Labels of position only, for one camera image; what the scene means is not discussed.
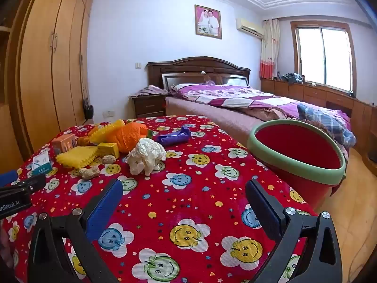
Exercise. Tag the blue clothes heap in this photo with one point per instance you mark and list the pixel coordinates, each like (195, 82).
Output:
(292, 78)

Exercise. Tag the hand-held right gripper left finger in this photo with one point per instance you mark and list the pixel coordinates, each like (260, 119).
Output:
(104, 209)

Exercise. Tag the wooden framed window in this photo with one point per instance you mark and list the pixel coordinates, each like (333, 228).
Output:
(324, 56)

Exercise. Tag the yellow foam net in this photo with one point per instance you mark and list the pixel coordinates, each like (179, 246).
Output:
(106, 132)
(77, 156)

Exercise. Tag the orange carton box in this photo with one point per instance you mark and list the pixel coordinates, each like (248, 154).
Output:
(64, 144)

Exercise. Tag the white and teal box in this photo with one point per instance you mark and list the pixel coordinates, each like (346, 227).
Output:
(41, 165)

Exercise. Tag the dark wooden headboard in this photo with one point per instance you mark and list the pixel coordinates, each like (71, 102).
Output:
(182, 69)

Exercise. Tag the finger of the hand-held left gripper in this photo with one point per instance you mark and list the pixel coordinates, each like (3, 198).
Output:
(26, 186)
(8, 178)

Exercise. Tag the pink clothes pile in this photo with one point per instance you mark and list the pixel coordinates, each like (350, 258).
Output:
(153, 90)

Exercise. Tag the dark wooden nightstand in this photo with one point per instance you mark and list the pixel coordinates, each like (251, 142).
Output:
(147, 106)

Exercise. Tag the white and red curtain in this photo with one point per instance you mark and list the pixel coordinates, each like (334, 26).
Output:
(269, 50)

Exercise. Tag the white air conditioner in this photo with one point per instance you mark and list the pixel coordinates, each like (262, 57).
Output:
(249, 27)

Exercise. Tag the purple plastic wrapper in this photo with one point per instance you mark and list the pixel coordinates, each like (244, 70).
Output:
(173, 137)

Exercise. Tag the wooden wardrobe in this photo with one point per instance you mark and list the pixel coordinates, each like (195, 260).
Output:
(44, 64)

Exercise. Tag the red bucket with green rim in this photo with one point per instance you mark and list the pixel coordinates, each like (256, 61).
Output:
(294, 147)

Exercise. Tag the small yellow carton box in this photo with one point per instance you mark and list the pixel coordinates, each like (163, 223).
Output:
(107, 149)

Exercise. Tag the red smiley flower tablecloth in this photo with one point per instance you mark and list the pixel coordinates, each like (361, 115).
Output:
(182, 200)

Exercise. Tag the bed with pink sheet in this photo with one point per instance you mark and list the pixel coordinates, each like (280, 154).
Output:
(212, 113)

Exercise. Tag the low wooden cabinet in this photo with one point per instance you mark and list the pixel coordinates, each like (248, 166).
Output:
(312, 93)

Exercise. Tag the blue plaid cloth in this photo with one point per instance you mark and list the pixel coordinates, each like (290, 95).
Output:
(327, 121)

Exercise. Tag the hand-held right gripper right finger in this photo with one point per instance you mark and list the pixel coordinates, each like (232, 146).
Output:
(265, 210)

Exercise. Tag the crumpled white tissue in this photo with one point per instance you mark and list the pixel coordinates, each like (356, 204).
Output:
(145, 154)

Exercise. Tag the purple patchwork quilt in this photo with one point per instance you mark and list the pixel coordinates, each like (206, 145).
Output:
(235, 95)

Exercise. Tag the wall socket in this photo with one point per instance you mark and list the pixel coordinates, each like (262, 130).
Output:
(109, 113)

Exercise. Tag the black hanging bag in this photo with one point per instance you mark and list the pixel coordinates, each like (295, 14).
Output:
(88, 110)

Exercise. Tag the orange foam net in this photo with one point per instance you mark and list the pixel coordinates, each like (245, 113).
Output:
(129, 138)

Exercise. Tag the framed wall photo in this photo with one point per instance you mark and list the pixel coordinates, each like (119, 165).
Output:
(208, 21)

